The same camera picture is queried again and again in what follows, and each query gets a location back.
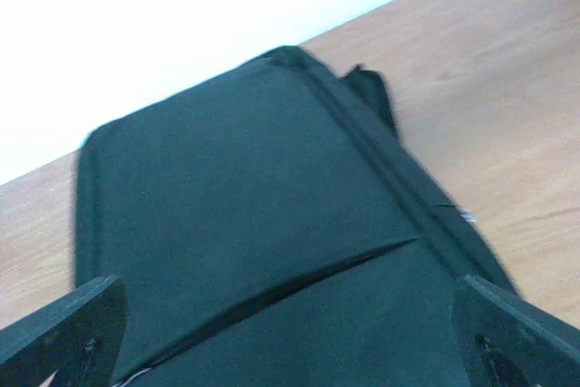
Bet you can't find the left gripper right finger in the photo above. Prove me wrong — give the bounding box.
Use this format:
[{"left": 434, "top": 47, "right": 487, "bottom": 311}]
[{"left": 451, "top": 276, "right": 579, "bottom": 387}]

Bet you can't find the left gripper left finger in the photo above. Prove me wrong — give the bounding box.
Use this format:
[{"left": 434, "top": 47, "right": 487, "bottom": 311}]
[{"left": 1, "top": 276, "right": 127, "bottom": 386}]

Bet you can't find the black student bag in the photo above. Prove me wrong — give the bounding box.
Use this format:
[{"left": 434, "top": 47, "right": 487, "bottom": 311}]
[{"left": 75, "top": 46, "right": 512, "bottom": 386}]

